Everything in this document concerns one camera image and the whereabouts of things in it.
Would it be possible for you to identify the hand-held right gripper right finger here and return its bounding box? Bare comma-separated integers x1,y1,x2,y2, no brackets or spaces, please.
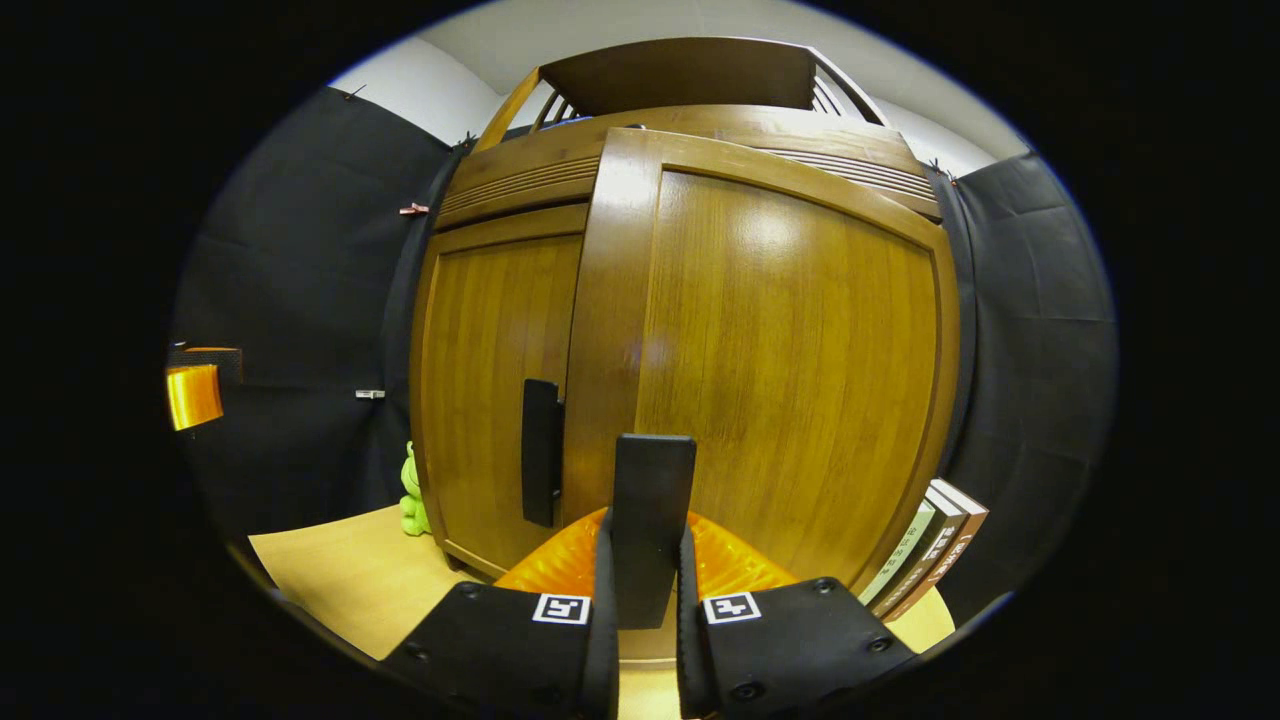
676,510,919,720

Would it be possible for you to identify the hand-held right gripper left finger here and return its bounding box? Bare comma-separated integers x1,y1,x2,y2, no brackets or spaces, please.
380,505,621,720

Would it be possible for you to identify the black door handle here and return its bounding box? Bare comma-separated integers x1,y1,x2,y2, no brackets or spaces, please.
521,378,565,529
610,433,698,631

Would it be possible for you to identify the wooden shoe cabinet door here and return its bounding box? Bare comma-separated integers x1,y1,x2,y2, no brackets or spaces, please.
558,127,963,666
410,203,591,583

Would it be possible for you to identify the wooden double-door shoe cabinet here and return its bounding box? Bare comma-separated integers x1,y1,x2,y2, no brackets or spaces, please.
408,37,966,666

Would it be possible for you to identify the black backdrop cloth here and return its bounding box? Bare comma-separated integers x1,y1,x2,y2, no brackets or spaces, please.
168,85,1119,626

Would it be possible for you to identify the green plush toy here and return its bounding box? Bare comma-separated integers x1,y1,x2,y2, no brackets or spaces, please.
399,441,433,538

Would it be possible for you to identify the green thin book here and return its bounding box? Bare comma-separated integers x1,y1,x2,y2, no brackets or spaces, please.
858,500,936,606

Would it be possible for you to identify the dark grey book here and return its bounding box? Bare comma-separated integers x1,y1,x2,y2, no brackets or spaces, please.
870,485,966,616

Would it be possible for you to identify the brown book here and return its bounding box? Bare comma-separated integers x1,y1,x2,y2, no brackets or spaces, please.
885,478,991,623

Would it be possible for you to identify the wooden ribbed drawer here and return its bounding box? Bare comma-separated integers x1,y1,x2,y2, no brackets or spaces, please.
433,105,943,233

